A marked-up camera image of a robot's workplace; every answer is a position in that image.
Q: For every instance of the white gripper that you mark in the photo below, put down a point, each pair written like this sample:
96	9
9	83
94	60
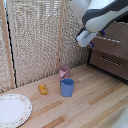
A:
86	37

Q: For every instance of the blue cup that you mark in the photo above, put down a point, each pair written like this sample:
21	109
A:
67	88

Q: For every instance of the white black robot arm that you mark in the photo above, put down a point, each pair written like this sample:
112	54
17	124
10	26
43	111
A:
100	15

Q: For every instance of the pink cup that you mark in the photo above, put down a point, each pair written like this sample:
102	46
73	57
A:
66	71

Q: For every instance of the narrow bamboo screen panel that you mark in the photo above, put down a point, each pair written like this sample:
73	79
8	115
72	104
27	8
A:
73	43

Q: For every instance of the dark brown cabinet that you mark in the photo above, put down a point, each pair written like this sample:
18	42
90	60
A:
110	71

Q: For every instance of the wide bamboo screen panel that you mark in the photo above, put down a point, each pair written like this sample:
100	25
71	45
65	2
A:
36	40

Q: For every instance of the small yellow block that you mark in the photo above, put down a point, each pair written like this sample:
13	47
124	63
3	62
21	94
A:
43	89

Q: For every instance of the white rounded object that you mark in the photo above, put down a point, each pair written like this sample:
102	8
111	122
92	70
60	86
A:
121	120

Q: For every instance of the white patterned plate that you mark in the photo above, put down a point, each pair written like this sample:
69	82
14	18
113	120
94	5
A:
13	110

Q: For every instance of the wooden screen post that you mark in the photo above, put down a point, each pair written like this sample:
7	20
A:
61	33
6	43

